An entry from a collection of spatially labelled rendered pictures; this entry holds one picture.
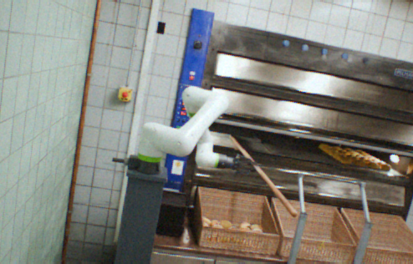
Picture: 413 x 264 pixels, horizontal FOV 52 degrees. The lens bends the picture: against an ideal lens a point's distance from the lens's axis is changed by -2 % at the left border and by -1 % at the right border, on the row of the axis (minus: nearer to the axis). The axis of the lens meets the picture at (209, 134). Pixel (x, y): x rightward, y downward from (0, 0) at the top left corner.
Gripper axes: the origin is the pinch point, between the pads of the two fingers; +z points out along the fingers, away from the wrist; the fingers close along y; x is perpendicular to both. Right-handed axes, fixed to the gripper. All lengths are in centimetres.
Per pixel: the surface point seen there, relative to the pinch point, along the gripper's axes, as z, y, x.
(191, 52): -52, -64, -50
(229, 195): -2, 37, -49
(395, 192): 138, 15, -54
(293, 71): 27, -66, -55
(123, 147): -88, 14, -53
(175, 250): -42, 64, 2
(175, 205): -45, 39, -13
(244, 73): -10, -56, -52
